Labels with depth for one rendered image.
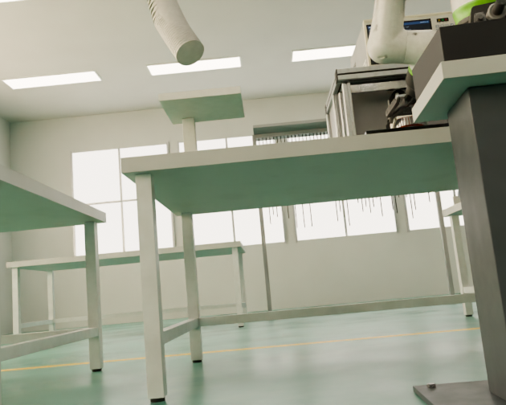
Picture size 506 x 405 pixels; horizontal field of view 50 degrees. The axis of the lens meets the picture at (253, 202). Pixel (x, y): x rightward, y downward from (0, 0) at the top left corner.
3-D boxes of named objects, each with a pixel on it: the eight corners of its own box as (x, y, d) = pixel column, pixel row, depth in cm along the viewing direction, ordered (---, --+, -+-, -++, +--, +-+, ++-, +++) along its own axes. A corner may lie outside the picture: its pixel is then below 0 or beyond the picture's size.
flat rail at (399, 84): (509, 77, 207) (508, 70, 208) (346, 92, 209) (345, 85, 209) (508, 78, 209) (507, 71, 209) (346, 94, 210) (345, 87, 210)
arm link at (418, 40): (451, 47, 159) (450, 22, 164) (407, 45, 160) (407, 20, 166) (441, 82, 170) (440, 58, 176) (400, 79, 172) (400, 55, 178)
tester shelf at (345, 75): (514, 63, 209) (512, 51, 210) (336, 79, 210) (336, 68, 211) (472, 101, 252) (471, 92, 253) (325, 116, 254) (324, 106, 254)
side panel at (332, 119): (348, 169, 221) (340, 94, 226) (341, 170, 221) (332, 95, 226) (340, 182, 248) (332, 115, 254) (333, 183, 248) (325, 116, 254)
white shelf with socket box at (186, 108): (249, 186, 236) (240, 85, 243) (164, 194, 237) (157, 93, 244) (252, 198, 270) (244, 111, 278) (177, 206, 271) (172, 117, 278)
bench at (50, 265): (247, 327, 471) (240, 240, 482) (7, 348, 474) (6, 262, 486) (251, 321, 559) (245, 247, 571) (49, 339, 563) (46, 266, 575)
